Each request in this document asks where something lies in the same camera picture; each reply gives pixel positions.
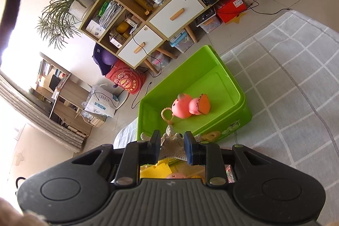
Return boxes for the beige rubber hand toy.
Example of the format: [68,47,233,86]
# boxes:
[140,125,210,162]

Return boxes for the yellow toy pot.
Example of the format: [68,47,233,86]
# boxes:
[140,160,172,178]

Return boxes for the pink capsule ball toy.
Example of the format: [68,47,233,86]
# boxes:
[166,172,186,179]

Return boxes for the pink pig toy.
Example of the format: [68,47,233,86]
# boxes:
[161,93,211,125]

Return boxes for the green plastic storage box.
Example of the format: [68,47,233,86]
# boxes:
[137,45,252,140]

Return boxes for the red cartoon bag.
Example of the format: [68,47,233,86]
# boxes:
[105,60,146,95]

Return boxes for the white shopping bag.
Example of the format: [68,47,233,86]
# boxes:
[82,85,119,118]

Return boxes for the wooden desk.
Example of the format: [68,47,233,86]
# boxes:
[30,53,106,139]

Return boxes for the wooden white drawer cabinet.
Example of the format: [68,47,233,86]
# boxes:
[80,0,206,73]

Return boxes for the red cardboard box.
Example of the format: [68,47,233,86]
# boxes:
[214,0,247,24]

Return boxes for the potted green plant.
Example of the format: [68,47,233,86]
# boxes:
[36,0,94,49]

